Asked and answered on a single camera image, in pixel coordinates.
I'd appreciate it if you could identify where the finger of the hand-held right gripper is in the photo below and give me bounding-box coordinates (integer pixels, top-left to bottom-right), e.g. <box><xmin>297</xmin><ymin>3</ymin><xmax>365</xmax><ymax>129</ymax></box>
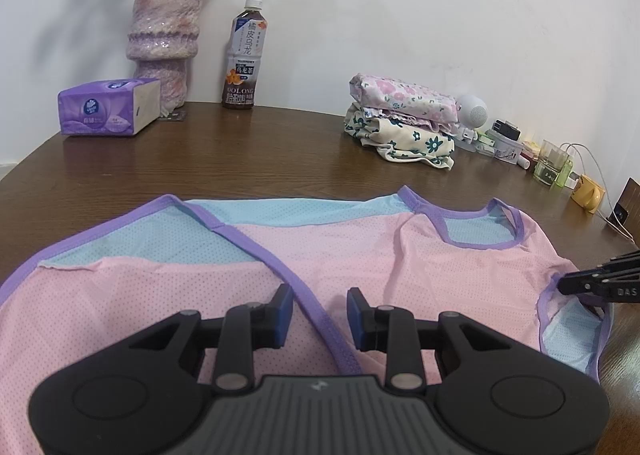
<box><xmin>556</xmin><ymin>266</ymin><xmax>615</xmax><ymax>297</ymax></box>
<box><xmin>595</xmin><ymin>249</ymin><xmax>640</xmax><ymax>279</ymax></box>

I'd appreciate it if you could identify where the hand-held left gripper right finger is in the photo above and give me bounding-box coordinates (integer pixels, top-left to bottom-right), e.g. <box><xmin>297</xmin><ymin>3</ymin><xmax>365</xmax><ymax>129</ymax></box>
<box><xmin>346</xmin><ymin>287</ymin><xmax>516</xmax><ymax>393</ymax></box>

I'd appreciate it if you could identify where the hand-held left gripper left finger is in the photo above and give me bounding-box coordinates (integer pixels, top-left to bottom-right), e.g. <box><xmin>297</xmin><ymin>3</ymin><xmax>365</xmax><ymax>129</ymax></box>
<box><xmin>127</xmin><ymin>283</ymin><xmax>295</xmax><ymax>393</ymax></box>

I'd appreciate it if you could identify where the pink and blue mesh vest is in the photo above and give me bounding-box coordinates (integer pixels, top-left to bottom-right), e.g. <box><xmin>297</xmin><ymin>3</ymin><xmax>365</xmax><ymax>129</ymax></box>
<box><xmin>0</xmin><ymin>185</ymin><xmax>613</xmax><ymax>386</ymax></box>

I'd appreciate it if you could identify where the yellow mug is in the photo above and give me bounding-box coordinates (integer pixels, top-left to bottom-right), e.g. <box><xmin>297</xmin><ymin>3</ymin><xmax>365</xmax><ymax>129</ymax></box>
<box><xmin>571</xmin><ymin>175</ymin><xmax>606</xmax><ymax>214</ymax></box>

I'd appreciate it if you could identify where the green spray bottle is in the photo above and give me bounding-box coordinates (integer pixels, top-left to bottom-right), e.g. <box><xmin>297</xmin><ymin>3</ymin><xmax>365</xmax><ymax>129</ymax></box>
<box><xmin>559</xmin><ymin>147</ymin><xmax>576</xmax><ymax>192</ymax></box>

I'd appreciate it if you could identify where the glass cup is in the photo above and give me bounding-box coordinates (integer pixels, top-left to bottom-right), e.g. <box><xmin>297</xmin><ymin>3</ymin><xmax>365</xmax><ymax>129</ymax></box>
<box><xmin>532</xmin><ymin>139</ymin><xmax>566</xmax><ymax>186</ymax></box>

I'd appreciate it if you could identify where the small white box with black device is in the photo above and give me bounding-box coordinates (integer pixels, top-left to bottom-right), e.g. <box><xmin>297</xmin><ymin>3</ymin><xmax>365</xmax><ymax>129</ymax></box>
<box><xmin>487</xmin><ymin>130</ymin><xmax>526</xmax><ymax>166</ymax></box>

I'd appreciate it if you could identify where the black charger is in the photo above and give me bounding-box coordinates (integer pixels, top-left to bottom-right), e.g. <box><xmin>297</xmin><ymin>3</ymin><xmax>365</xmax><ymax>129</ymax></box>
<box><xmin>492</xmin><ymin>119</ymin><xmax>522</xmax><ymax>140</ymax></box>

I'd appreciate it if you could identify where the cream floral folded garment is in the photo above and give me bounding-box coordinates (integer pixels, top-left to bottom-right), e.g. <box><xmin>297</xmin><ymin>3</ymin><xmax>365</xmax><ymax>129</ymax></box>
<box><xmin>343</xmin><ymin>104</ymin><xmax>457</xmax><ymax>170</ymax></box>

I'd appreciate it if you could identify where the white robot-shaped speaker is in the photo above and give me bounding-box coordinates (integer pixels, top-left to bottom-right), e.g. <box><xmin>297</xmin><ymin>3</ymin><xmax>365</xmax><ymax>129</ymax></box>
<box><xmin>454</xmin><ymin>94</ymin><xmax>490</xmax><ymax>152</ymax></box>

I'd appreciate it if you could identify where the pink floral folded garment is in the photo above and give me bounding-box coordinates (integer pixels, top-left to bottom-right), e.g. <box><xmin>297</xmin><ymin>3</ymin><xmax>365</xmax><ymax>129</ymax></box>
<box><xmin>348</xmin><ymin>74</ymin><xmax>460</xmax><ymax>124</ymax></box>

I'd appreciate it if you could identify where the brown tea bottle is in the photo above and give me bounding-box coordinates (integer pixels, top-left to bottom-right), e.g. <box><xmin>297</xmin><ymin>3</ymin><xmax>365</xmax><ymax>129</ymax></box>
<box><xmin>221</xmin><ymin>0</ymin><xmax>268</xmax><ymax>110</ymax></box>

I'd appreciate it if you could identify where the purple tissue pack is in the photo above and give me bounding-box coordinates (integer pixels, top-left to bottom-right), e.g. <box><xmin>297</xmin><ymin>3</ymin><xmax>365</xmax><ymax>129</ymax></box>
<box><xmin>57</xmin><ymin>78</ymin><xmax>162</xmax><ymax>137</ymax></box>

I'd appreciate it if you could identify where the lilac textured vase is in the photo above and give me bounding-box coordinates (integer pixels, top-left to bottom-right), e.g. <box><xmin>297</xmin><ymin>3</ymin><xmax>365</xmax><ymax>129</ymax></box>
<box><xmin>126</xmin><ymin>0</ymin><xmax>203</xmax><ymax>110</ymax></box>

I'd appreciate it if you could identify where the white cable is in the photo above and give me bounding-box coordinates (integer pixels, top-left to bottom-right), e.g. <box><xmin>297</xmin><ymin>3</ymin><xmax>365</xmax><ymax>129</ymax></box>
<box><xmin>560</xmin><ymin>142</ymin><xmax>636</xmax><ymax>241</ymax></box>

